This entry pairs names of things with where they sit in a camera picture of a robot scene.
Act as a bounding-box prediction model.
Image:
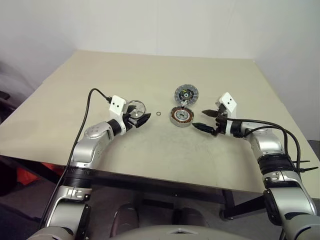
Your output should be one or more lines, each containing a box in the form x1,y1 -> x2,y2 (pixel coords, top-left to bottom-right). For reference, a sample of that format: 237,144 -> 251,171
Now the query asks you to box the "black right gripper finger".
191,122 -> 216,136
201,109 -> 219,118

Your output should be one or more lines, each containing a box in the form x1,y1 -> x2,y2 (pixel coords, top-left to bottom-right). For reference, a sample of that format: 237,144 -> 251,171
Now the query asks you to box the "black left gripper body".
123,104 -> 140,131

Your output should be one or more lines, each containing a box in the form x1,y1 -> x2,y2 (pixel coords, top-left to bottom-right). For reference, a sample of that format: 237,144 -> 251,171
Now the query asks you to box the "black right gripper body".
213,104 -> 229,137

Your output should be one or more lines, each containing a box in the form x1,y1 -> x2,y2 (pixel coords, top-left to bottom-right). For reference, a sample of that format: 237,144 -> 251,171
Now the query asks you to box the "silver ring cover plate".
126,99 -> 148,120

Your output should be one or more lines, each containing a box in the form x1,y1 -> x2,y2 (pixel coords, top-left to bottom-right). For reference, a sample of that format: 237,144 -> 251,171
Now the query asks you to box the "grey motor rotor disc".
173,84 -> 200,107

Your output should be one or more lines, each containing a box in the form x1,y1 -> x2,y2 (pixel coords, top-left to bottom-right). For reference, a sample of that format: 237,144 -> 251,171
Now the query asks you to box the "motor stator with copper windings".
169,106 -> 195,128

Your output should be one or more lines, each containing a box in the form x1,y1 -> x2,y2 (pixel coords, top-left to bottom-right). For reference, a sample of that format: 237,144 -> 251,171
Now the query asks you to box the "dark rounded shape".
111,203 -> 140,234
174,207 -> 209,229

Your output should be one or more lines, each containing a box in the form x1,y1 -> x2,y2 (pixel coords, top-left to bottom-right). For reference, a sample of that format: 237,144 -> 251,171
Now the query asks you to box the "grey robot torso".
29,223 -> 288,240

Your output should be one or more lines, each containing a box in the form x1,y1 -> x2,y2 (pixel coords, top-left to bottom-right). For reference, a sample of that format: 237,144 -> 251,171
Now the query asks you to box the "red orange object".
15,161 -> 66,186

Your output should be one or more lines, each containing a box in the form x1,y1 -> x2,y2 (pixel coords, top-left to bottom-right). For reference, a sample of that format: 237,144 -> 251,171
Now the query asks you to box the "dark chair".
0,72 -> 26,121

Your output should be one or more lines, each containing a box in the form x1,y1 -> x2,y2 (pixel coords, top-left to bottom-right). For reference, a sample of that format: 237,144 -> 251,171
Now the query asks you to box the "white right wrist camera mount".
215,91 -> 239,137

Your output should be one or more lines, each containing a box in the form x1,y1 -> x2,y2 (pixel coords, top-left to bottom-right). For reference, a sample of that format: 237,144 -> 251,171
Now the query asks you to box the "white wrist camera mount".
109,95 -> 130,136
215,91 -> 239,137

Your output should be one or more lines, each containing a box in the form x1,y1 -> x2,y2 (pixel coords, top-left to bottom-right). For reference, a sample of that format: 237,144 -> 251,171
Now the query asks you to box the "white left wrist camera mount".
109,95 -> 130,136

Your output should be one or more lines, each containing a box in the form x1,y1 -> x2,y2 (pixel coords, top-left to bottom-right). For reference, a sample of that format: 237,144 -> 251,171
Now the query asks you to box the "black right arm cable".
239,122 -> 305,176
226,119 -> 296,163

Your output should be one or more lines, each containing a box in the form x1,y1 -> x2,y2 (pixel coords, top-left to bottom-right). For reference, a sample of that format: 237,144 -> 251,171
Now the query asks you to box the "black table frame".
0,154 -> 266,221

